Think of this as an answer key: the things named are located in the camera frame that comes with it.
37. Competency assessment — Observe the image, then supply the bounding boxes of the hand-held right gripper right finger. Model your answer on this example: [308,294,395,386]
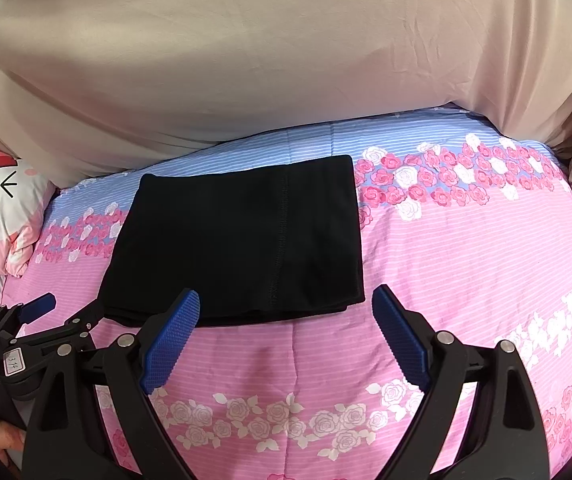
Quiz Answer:
[372,284,551,480]

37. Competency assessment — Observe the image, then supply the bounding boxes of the pink floral bed sheet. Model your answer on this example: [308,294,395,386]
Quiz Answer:
[0,102,572,480]

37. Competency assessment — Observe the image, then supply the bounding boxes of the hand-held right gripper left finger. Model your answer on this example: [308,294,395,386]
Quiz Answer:
[22,288,201,480]

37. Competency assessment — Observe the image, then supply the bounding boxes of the person's left hand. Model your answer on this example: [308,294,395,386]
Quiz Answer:
[0,419,29,467]

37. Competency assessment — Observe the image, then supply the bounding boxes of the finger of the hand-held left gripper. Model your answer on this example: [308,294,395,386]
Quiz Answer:
[0,294,58,335]
[41,301,105,353]

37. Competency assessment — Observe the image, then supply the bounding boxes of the beige quilt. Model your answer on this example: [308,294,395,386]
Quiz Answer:
[0,0,572,192]

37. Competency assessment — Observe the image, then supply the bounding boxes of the black pants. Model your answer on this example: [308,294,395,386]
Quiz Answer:
[97,155,367,329]

